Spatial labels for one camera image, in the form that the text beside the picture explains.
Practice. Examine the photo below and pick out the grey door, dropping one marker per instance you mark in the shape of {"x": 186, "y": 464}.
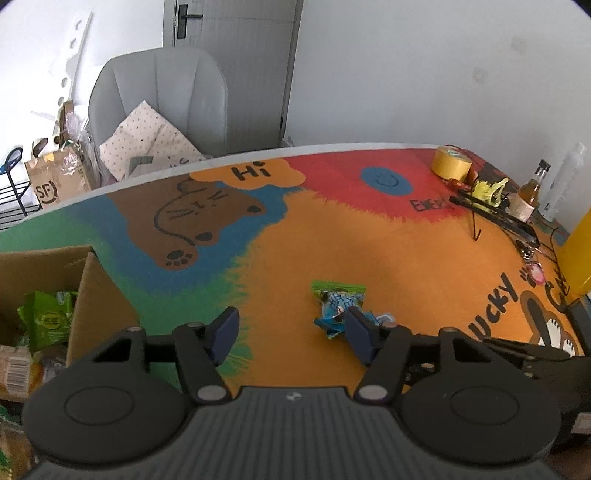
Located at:
{"x": 249, "y": 69}

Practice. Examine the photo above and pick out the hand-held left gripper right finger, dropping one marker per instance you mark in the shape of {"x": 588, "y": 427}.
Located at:
{"x": 358, "y": 337}

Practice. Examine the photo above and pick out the colourful cartoon table mat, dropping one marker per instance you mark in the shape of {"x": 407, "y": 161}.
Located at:
{"x": 323, "y": 240}

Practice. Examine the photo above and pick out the grey chair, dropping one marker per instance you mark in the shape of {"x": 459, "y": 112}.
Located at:
{"x": 184, "y": 92}

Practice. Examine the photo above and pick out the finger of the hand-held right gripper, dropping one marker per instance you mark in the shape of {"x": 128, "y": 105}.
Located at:
{"x": 526, "y": 353}

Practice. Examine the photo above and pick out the printed shipping cardboard box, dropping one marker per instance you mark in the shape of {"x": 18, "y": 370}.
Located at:
{"x": 55, "y": 180}

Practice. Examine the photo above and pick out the small glass bottle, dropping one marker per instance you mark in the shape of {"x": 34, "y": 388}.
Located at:
{"x": 528, "y": 198}

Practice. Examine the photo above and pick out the yellow tape roll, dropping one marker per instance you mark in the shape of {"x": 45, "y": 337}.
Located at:
{"x": 450, "y": 164}

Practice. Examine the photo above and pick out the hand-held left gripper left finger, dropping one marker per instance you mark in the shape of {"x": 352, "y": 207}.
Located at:
{"x": 226, "y": 330}

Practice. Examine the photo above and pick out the blue cloth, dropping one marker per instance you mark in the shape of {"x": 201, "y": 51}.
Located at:
{"x": 10, "y": 161}

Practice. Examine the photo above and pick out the beige snack packet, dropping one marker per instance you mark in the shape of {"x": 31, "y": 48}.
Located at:
{"x": 18, "y": 371}

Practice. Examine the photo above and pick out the black metal stand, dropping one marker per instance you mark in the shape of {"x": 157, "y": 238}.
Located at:
{"x": 498, "y": 214}

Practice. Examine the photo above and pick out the yellow-green clip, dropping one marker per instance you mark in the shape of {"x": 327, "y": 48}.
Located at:
{"x": 487, "y": 191}

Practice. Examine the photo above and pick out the green snack packet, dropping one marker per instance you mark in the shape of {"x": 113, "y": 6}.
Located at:
{"x": 46, "y": 321}

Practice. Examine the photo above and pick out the black shoe rack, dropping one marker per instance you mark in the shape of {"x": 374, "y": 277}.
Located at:
{"x": 11, "y": 203}

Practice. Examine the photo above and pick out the clear plastic bottle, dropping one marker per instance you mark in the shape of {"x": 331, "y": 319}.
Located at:
{"x": 561, "y": 184}

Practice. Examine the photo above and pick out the blue snack packet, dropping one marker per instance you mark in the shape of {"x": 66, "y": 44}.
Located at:
{"x": 337, "y": 304}

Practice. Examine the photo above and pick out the white board with holes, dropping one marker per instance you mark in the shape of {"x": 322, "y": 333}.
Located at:
{"x": 69, "y": 60}

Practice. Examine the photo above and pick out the orange snack packet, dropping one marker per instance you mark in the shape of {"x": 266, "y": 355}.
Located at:
{"x": 16, "y": 443}

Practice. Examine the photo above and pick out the clear plastic wrap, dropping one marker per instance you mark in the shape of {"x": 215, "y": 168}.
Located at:
{"x": 76, "y": 131}

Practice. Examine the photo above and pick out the yellow plastic container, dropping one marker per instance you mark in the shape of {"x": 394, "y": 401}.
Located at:
{"x": 577, "y": 258}

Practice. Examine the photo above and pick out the dotted white cushion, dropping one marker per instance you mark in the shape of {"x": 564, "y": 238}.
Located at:
{"x": 147, "y": 138}

